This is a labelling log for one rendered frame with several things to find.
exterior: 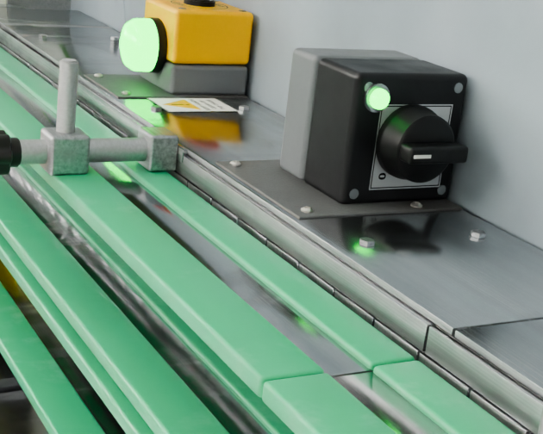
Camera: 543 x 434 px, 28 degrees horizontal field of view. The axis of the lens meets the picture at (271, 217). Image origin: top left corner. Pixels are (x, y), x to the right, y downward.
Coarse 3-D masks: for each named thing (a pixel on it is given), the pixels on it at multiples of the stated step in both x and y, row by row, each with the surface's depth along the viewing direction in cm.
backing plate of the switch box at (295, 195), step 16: (256, 160) 71; (272, 160) 71; (240, 176) 67; (256, 176) 67; (272, 176) 68; (288, 176) 68; (272, 192) 64; (288, 192) 65; (304, 192) 65; (320, 192) 66; (288, 208) 62; (304, 208) 61; (320, 208) 62; (336, 208) 63; (352, 208) 63; (368, 208) 63; (384, 208) 64; (400, 208) 64; (416, 208) 64; (432, 208) 65; (448, 208) 65
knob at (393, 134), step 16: (400, 112) 63; (416, 112) 62; (432, 112) 63; (384, 128) 62; (400, 128) 62; (416, 128) 62; (432, 128) 62; (448, 128) 63; (384, 144) 62; (400, 144) 61; (416, 144) 61; (432, 144) 62; (448, 144) 62; (384, 160) 63; (400, 160) 62; (416, 160) 61; (432, 160) 61; (448, 160) 62; (464, 160) 62; (400, 176) 63; (416, 176) 63; (432, 176) 63
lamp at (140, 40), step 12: (132, 24) 87; (144, 24) 87; (156, 24) 88; (132, 36) 87; (144, 36) 87; (156, 36) 87; (120, 48) 89; (132, 48) 87; (144, 48) 87; (156, 48) 87; (132, 60) 87; (144, 60) 87; (156, 60) 88
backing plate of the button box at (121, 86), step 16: (96, 80) 90; (112, 80) 90; (128, 80) 91; (144, 80) 92; (128, 96) 85; (144, 96) 86; (160, 96) 86; (176, 96) 87; (192, 96) 88; (208, 96) 88; (224, 96) 89; (240, 96) 90
